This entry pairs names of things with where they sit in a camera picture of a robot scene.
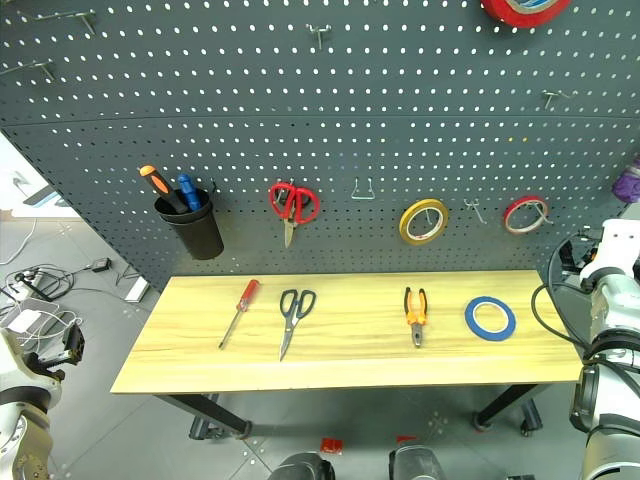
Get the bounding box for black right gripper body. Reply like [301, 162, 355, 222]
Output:
[555, 238, 601, 279]

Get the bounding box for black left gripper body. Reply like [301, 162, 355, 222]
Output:
[24, 322, 87, 381]

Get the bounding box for white power adapter box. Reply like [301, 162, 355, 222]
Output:
[6, 309, 37, 335]

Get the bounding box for thin red tape roll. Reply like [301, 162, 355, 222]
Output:
[502, 195, 551, 237]

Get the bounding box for purple object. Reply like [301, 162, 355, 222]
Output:
[611, 153, 640, 204]

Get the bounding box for white floor block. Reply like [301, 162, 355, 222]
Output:
[123, 276, 151, 303]

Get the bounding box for double prong metal hook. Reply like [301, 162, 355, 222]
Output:
[463, 198, 488, 224]

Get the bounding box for blue tape roll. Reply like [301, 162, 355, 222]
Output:
[464, 295, 517, 344]

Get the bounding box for black table leg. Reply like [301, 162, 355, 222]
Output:
[153, 394, 253, 442]
[472, 383, 544, 435]

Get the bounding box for short metal pegboard hook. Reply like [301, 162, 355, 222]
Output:
[305, 23, 333, 51]
[541, 89, 577, 111]

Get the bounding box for black plastic cup holder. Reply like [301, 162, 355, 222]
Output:
[153, 188, 226, 261]

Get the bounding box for yellow tape roll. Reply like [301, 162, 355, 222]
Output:
[398, 197, 450, 248]

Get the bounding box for large red tape roll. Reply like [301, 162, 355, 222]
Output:
[480, 0, 572, 29]

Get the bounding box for dark rounded shape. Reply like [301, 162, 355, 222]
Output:
[271, 451, 337, 480]
[388, 444, 447, 480]

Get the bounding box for long metal pegboard hook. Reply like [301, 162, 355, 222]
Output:
[0, 59, 57, 82]
[28, 9, 99, 37]

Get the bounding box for dark grey perforated pegboard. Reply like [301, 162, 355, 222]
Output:
[0, 0, 640, 293]

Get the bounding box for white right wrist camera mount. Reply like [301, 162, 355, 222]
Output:
[578, 218, 640, 292]

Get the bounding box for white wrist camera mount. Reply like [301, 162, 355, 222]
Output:
[578, 218, 640, 292]
[0, 327, 65, 396]

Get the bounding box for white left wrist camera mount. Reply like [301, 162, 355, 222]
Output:
[0, 327, 65, 396]

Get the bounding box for black wire stand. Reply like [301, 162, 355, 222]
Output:
[13, 268, 62, 303]

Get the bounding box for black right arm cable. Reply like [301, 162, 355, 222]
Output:
[530, 233, 599, 362]

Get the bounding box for white floor cable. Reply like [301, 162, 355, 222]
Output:
[0, 217, 39, 267]

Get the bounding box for orange black handle screwdriver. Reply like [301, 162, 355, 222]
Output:
[138, 164, 189, 214]

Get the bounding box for red handle screwdriver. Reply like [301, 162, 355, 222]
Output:
[218, 278, 262, 351]

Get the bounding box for orange handle pliers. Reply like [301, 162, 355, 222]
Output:
[403, 286, 429, 349]

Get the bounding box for blue handle screwdriver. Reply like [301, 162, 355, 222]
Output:
[176, 173, 202, 213]

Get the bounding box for black handle scissors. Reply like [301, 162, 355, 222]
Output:
[277, 287, 318, 363]

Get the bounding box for wire loop pegboard holder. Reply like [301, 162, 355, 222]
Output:
[350, 178, 378, 202]

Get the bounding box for red handle scissors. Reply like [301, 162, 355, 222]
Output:
[269, 181, 321, 250]

